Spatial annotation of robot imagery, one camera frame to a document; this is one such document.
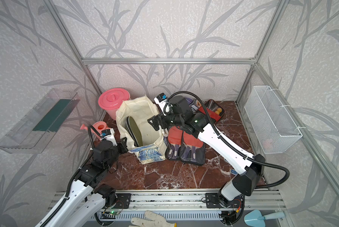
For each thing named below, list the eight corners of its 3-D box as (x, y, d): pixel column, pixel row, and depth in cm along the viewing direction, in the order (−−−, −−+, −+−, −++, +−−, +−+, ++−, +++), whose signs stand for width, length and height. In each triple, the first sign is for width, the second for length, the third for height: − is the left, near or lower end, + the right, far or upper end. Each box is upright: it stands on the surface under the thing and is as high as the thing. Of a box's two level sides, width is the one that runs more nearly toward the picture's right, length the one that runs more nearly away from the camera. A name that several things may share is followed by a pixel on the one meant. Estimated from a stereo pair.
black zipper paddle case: (180, 165, 88) (180, 161, 84) (180, 136, 102) (180, 132, 97) (205, 165, 88) (206, 161, 84) (202, 136, 102) (203, 132, 97)
